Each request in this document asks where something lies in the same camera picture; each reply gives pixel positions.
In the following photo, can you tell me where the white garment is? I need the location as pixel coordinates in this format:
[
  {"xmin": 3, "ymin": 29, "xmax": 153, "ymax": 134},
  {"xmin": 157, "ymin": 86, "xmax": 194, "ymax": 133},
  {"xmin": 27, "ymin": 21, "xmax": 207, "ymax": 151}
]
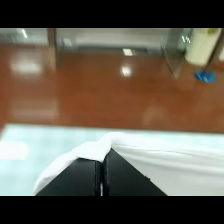
[{"xmin": 32, "ymin": 131, "xmax": 224, "ymax": 197}]

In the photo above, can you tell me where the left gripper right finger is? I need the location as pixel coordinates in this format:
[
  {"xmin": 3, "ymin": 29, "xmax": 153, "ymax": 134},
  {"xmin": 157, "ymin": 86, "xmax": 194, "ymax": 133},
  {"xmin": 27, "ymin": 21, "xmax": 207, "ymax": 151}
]
[{"xmin": 101, "ymin": 147, "xmax": 168, "ymax": 197}]

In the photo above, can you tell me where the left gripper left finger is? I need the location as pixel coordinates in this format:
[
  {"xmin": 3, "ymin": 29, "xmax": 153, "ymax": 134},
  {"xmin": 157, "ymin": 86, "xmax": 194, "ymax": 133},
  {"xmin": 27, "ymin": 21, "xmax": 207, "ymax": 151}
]
[{"xmin": 36, "ymin": 157, "xmax": 102, "ymax": 197}]

